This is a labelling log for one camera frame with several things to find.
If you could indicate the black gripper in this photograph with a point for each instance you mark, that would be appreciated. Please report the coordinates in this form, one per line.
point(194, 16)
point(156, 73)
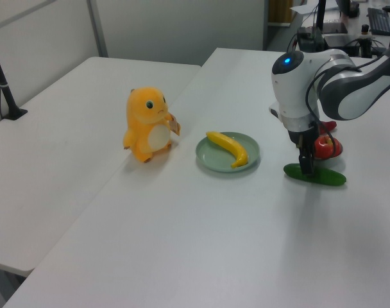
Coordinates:
point(304, 138)

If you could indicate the green cucumber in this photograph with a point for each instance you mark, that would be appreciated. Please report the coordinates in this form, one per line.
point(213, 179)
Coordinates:
point(329, 178)

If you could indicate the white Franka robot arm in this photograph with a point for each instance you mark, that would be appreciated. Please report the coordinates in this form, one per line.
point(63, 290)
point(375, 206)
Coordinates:
point(291, 90)

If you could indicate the grey metal bowl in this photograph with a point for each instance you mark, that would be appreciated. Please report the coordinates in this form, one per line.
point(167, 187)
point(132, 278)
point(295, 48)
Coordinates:
point(329, 163)

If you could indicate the red apple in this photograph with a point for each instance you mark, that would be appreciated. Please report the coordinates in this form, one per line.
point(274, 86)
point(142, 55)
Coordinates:
point(325, 149)

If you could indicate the red chili pepper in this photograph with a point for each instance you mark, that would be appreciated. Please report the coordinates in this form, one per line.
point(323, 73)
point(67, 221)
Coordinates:
point(329, 125)

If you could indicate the yellow banana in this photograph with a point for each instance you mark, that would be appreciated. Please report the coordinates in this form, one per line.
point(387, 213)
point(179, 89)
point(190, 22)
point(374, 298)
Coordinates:
point(230, 144)

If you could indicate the pale green plate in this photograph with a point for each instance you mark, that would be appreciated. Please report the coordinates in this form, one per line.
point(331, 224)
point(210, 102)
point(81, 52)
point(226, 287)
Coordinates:
point(214, 157)

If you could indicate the black electronics box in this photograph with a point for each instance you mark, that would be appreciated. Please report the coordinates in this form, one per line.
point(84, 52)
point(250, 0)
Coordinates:
point(308, 40)

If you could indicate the grey metal box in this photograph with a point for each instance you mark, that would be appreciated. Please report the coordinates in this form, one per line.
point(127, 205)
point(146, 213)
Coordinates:
point(337, 41)

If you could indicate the black monitor stand pole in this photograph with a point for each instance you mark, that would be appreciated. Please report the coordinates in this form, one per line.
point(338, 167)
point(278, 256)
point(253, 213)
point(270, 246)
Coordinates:
point(321, 16)

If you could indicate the wooden cabinet panel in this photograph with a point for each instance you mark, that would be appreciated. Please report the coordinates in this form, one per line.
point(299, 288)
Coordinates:
point(278, 13)

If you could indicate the white paper sheet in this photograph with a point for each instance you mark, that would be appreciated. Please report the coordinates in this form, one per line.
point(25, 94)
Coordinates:
point(305, 9)

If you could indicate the black keyboard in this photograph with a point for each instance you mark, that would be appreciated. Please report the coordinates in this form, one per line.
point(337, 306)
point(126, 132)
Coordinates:
point(379, 20)

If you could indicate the orange plush toy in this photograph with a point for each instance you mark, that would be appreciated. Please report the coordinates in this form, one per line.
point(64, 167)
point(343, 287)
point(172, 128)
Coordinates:
point(143, 122)

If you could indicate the grey partition post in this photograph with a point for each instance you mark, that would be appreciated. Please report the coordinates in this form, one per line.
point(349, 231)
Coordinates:
point(97, 29)

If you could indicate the black camera stand pole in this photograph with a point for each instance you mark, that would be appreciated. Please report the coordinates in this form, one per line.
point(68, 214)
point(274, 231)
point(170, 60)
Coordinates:
point(5, 93)

